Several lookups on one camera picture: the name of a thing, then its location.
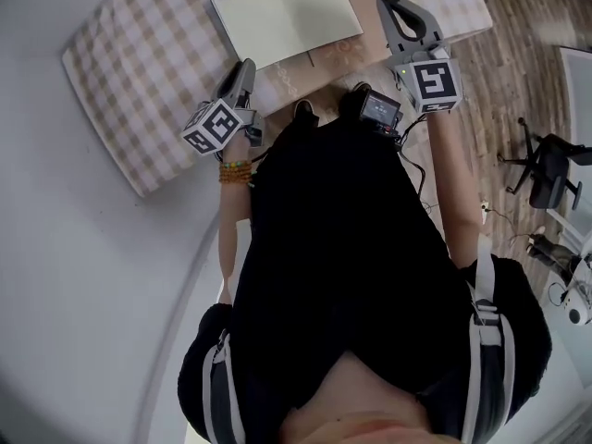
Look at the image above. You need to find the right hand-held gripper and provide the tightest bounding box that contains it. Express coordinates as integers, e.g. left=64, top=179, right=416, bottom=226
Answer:
left=376, top=0, right=463, bottom=115

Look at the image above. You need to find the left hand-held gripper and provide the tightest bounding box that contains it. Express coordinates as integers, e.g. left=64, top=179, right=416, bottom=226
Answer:
left=180, top=57, right=265, bottom=159

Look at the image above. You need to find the notebook with blue cover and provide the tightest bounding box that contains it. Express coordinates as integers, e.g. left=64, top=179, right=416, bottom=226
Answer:
left=211, top=0, right=364, bottom=71

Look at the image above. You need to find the person's right forearm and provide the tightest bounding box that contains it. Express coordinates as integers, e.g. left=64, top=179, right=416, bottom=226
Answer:
left=425, top=111, right=483, bottom=270

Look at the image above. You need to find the person's left forearm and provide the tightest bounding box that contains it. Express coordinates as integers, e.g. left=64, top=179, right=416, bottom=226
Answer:
left=216, top=134, right=254, bottom=305

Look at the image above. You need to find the person's left black shoe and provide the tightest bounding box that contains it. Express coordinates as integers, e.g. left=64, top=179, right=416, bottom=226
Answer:
left=292, top=99, right=321, bottom=128

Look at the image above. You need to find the person's black shoe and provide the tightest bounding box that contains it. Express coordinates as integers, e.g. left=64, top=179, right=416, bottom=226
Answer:
left=292, top=99, right=321, bottom=128
left=339, top=81, right=374, bottom=117

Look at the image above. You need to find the checkered tablecloth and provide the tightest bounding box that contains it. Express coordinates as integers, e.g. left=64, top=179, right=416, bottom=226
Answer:
left=61, top=0, right=494, bottom=198

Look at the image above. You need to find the person's right black shoe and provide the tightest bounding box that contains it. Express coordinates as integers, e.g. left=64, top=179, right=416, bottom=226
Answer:
left=339, top=81, right=374, bottom=117

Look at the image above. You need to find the person's black clothing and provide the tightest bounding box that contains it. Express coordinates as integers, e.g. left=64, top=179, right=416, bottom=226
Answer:
left=178, top=108, right=554, bottom=444

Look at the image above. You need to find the black office chair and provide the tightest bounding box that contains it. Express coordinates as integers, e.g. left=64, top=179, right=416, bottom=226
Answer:
left=498, top=117, right=592, bottom=211

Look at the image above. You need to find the person's face and neck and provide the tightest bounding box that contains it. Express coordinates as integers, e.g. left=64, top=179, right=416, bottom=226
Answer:
left=280, top=352, right=437, bottom=444

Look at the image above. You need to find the orange bead bracelet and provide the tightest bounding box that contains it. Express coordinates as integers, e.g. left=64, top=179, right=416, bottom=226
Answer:
left=218, top=158, right=256, bottom=186

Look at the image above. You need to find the black recorder with screen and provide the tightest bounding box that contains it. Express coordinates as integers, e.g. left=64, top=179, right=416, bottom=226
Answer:
left=359, top=88, right=404, bottom=137

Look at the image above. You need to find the black cable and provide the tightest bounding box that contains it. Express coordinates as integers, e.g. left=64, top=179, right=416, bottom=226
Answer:
left=394, top=111, right=432, bottom=204

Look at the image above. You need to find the left white harness strap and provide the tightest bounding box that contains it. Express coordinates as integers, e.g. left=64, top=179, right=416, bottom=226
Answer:
left=202, top=329, right=247, bottom=444

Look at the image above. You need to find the white harness strap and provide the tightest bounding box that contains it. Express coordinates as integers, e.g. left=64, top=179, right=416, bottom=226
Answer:
left=462, top=233, right=517, bottom=444
left=202, top=329, right=247, bottom=444

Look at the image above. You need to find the right white harness strap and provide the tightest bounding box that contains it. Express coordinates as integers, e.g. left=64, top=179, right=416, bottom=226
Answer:
left=462, top=233, right=517, bottom=444

